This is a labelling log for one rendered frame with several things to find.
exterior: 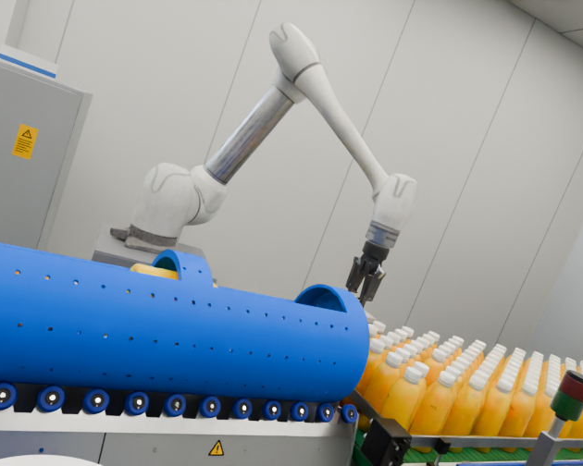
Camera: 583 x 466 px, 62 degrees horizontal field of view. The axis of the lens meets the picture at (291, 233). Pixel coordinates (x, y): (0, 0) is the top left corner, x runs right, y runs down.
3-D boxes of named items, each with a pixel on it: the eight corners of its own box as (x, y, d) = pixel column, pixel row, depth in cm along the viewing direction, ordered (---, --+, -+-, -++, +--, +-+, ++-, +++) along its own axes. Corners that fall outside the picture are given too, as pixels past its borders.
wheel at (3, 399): (-11, 381, 80) (-10, 379, 78) (19, 383, 82) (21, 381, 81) (-19, 410, 78) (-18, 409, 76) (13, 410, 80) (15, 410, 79)
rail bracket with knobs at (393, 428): (352, 449, 115) (367, 411, 114) (374, 449, 119) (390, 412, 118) (377, 479, 107) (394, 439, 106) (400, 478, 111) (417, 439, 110)
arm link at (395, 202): (402, 233, 135) (404, 231, 147) (424, 180, 133) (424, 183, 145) (365, 218, 137) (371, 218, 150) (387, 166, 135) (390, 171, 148)
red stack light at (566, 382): (552, 386, 114) (559, 371, 114) (566, 387, 118) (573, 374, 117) (577, 401, 109) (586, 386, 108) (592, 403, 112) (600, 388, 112)
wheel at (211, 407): (198, 394, 99) (203, 394, 98) (218, 396, 102) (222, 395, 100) (196, 418, 98) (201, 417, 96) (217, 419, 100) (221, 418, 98)
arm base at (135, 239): (105, 229, 160) (111, 213, 159) (170, 244, 171) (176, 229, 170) (111, 244, 144) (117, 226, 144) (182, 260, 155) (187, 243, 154)
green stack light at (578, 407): (543, 404, 115) (551, 386, 114) (557, 406, 118) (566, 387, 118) (568, 421, 109) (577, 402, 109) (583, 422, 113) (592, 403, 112)
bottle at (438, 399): (408, 432, 134) (435, 372, 132) (432, 446, 131) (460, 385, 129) (402, 440, 128) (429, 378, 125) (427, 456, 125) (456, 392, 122)
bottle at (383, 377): (348, 418, 129) (375, 356, 126) (364, 414, 134) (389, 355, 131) (368, 435, 124) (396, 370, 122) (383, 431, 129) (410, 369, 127)
